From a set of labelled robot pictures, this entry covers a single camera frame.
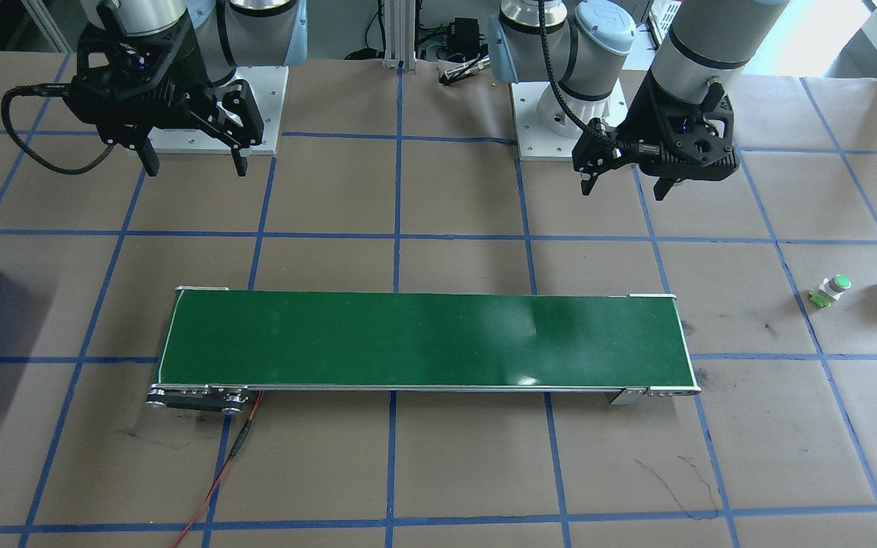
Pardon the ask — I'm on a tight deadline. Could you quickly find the green push button switch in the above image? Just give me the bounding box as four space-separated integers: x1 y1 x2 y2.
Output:
808 274 853 311

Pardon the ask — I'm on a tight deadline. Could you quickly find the white square base plate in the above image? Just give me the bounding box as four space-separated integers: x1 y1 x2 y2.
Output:
138 66 289 156
511 80 642 163

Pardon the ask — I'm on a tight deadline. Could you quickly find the green belt conveyor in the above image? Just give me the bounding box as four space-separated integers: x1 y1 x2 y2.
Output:
145 285 702 416

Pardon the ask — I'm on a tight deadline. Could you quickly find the red and black power cable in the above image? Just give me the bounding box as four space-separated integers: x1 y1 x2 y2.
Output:
172 390 264 548

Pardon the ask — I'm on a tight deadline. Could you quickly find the black power adapter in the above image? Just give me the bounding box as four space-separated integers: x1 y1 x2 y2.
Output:
449 18 486 51

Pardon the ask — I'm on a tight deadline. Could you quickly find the silver metal tool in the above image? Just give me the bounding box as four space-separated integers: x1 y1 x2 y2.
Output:
442 55 493 85

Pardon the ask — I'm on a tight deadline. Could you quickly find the aluminium profile post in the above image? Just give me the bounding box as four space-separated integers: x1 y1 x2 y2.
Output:
381 0 418 72

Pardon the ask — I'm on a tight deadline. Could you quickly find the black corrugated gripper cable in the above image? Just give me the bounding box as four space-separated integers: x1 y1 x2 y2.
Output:
537 0 616 142
1 82 116 177

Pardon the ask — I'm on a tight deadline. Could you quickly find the white plastic crate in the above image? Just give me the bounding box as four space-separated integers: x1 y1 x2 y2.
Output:
647 0 685 47

